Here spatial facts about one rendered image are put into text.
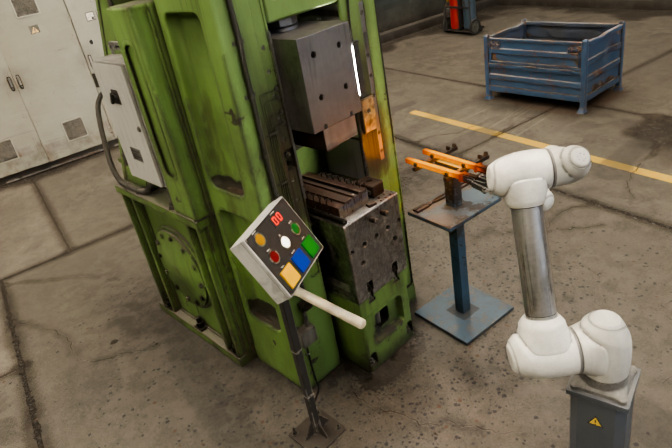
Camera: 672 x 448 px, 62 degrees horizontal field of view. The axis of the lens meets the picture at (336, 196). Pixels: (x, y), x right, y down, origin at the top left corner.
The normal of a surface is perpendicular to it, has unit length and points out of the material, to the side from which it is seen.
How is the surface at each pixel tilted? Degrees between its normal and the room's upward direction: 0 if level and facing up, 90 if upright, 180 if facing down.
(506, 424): 0
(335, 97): 90
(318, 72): 90
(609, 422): 90
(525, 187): 74
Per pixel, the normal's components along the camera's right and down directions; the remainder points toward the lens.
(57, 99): 0.58, 0.27
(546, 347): -0.16, 0.05
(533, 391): -0.17, -0.88
